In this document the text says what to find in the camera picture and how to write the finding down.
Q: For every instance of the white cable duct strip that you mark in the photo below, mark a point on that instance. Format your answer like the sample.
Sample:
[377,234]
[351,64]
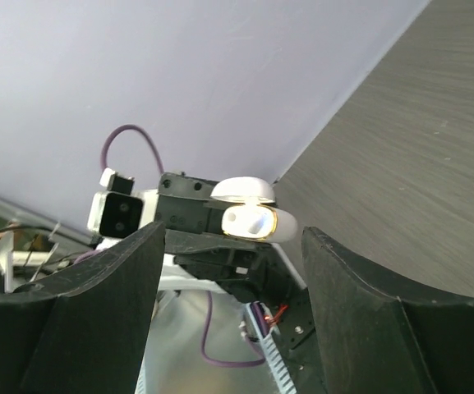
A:
[256,333]

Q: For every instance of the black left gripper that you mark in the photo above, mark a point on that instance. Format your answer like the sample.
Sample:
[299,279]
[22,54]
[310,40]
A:
[248,270]

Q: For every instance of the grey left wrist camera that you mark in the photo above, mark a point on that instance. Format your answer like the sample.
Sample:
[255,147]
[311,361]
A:
[118,211]

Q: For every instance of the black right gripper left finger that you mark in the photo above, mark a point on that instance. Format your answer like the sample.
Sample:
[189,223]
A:
[83,330]

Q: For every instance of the white charging case gold trim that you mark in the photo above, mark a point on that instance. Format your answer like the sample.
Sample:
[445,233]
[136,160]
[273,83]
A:
[251,214]

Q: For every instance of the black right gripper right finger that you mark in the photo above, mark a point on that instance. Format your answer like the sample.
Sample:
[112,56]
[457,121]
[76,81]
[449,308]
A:
[381,332]

